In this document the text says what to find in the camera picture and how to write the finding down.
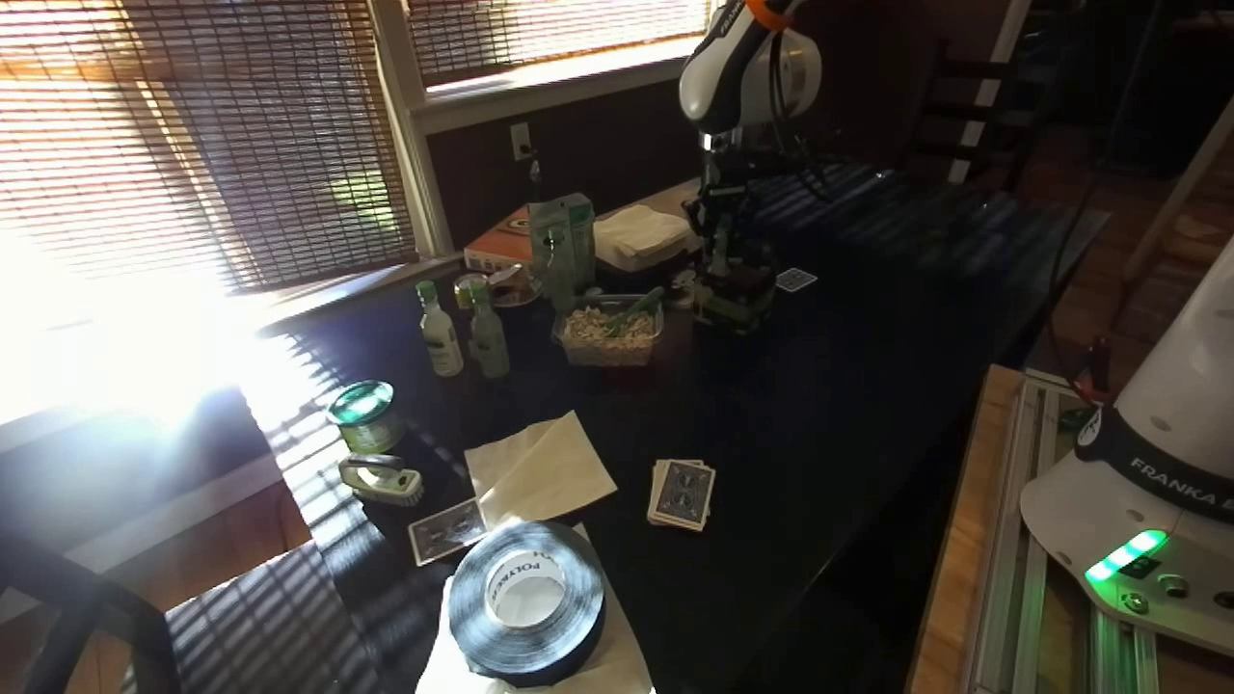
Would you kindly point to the wide bamboo window blind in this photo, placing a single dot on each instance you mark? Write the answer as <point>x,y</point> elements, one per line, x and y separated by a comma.
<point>193,117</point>

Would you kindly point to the dark green cardboard bottle package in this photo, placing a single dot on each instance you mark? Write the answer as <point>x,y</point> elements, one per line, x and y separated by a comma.
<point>753,309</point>

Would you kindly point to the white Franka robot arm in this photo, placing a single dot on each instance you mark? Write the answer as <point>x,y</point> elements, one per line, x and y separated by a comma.
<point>1181,387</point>

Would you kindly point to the pale green carton box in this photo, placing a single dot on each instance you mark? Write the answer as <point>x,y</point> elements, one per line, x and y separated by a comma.
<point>568,244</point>

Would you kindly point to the white tape dispenser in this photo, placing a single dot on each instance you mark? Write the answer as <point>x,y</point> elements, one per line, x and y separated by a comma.
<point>382,479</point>

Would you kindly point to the beige paper sheet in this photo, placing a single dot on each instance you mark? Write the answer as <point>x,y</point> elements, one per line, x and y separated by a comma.
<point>537,464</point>

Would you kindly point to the white wall outlet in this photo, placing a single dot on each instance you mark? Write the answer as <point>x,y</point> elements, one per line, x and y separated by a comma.
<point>520,140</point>

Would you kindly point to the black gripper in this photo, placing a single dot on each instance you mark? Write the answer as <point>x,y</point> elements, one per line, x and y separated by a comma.
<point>726,177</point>

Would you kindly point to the white slanted pole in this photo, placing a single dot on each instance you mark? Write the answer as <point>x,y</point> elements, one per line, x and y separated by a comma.
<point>1177,205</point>

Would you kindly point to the clear plastic food container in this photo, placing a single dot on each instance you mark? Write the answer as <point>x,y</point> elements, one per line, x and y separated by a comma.
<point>609,334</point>

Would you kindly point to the orange snack package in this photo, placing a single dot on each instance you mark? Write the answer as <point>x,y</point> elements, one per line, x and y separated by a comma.
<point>495,257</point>

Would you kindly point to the single blue playing card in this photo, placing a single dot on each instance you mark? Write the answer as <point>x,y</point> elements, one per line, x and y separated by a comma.
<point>446,533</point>
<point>794,280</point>

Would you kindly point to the deck of blue playing cards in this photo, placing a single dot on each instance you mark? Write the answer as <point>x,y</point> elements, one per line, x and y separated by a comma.
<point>679,496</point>

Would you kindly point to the green lidded glass jar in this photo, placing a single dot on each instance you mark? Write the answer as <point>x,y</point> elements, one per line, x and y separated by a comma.
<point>368,412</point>

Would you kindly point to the dark ladderback chair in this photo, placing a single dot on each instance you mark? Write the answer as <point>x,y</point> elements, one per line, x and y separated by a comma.
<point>968,103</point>

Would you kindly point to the white bottle with green label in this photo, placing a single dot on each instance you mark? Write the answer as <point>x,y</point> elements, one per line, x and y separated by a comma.
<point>487,339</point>
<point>439,339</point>

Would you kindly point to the dark chair with curved back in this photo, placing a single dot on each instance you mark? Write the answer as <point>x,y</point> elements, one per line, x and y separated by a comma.
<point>80,601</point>

